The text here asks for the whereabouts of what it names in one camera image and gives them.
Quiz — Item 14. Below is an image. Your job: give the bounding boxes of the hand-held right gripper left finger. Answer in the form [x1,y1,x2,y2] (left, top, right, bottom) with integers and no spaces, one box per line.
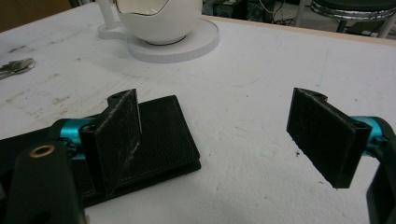
[59,88,143,198]

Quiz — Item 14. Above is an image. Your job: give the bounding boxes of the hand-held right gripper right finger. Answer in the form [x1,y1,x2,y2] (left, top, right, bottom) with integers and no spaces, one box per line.
[286,87,382,189]

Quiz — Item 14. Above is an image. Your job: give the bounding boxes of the black leather wallet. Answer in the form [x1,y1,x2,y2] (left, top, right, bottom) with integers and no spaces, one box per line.
[0,94,202,209]

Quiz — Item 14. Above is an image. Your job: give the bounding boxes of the white round stand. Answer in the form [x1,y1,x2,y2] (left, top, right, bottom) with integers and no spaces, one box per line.
[96,0,220,64]

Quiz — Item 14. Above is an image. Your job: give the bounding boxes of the round stool with chrome rim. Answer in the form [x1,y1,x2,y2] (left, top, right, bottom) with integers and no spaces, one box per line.
[294,0,396,39]

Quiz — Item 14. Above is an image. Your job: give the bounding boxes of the silver keys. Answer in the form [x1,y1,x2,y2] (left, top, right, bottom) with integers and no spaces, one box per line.
[0,57,36,81]

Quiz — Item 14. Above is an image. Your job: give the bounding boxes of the white egg-shaped bowl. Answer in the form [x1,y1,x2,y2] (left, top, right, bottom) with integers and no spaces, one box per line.
[114,0,204,46]

